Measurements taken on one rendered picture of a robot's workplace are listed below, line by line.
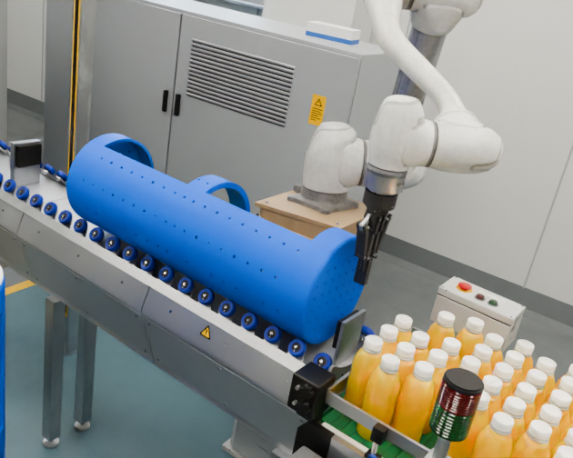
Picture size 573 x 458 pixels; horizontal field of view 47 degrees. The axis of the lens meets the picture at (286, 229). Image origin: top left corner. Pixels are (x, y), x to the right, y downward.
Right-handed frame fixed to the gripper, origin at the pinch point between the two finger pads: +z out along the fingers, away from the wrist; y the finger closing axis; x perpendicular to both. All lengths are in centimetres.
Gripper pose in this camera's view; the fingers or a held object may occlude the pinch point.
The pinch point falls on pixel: (363, 269)
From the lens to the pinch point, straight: 156.6
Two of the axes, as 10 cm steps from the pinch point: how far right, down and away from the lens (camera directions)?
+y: 6.0, -2.2, 7.7
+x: -7.8, -3.6, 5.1
